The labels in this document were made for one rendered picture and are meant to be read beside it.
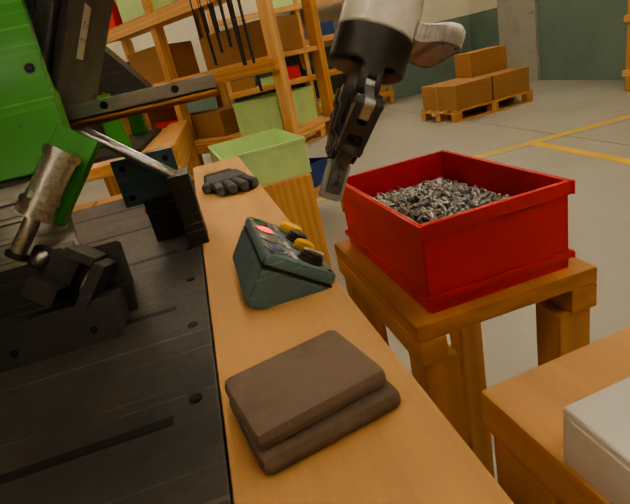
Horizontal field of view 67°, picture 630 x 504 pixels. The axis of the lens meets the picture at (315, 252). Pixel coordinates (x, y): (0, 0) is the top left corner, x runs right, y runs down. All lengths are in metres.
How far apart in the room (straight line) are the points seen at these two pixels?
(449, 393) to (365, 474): 0.39
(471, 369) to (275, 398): 0.79
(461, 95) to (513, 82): 0.80
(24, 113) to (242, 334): 0.33
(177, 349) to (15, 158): 0.27
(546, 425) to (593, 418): 0.06
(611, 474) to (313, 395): 0.17
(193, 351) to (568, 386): 0.31
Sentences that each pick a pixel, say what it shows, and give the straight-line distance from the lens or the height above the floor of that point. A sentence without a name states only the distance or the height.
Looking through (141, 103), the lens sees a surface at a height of 1.11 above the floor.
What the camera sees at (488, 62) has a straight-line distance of 7.18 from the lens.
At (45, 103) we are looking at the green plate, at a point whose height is 1.14.
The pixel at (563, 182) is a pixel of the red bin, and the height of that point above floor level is 0.92.
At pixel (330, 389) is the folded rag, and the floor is 0.93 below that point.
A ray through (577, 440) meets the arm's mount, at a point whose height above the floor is 0.88.
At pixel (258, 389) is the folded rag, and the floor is 0.93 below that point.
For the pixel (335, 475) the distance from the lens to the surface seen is 0.30.
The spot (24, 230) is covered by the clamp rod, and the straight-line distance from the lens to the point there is 0.56.
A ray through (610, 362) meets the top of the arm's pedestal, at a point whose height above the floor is 0.85.
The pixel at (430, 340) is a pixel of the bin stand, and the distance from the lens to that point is 0.61.
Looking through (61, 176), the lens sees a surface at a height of 1.06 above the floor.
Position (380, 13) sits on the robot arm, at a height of 1.14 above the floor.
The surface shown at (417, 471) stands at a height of 0.90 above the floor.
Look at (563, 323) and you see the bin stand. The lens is 0.72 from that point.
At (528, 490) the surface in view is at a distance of 0.44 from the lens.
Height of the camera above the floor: 1.12
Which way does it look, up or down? 22 degrees down
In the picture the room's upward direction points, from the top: 13 degrees counter-clockwise
